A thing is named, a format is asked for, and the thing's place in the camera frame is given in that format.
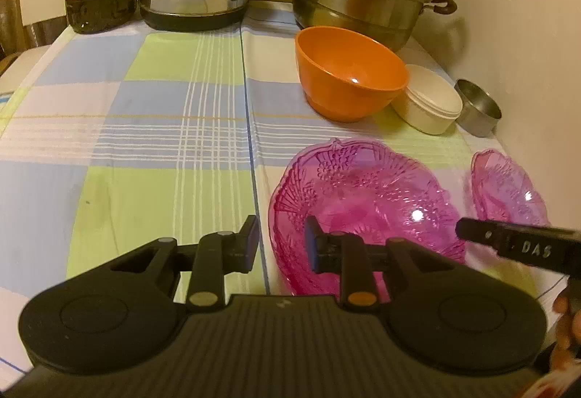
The large pink glass bowl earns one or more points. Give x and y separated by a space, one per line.
363 193

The plaid tablecloth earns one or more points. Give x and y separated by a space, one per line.
136 130

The small pink glass bowl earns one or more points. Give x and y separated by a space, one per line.
506 189

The cream plastic bowl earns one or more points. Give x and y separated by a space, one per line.
431 96

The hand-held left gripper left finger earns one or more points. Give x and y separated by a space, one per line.
253 243

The small stainless steel bowl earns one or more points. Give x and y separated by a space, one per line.
481 107

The person's right hand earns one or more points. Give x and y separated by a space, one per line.
569 325

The orange plastic bowl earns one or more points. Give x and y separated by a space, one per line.
349 62

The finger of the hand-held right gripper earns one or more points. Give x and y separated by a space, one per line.
522 246

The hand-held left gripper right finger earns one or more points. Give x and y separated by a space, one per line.
311 246

